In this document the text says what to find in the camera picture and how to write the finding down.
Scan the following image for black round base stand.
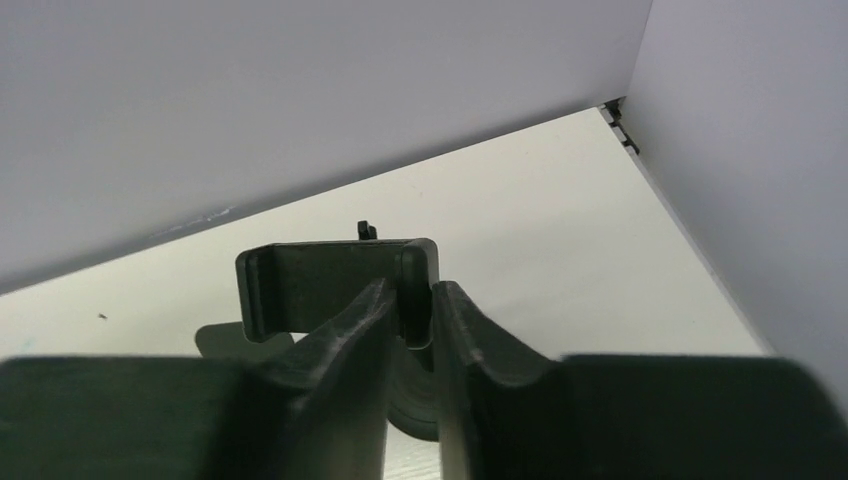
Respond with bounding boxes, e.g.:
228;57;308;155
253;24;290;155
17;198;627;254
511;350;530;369
194;220;439;442

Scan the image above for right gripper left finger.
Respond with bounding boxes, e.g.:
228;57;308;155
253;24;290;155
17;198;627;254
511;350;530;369
1;281;396;479

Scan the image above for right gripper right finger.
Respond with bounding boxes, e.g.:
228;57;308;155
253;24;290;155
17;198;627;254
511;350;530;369
432;281;847;479

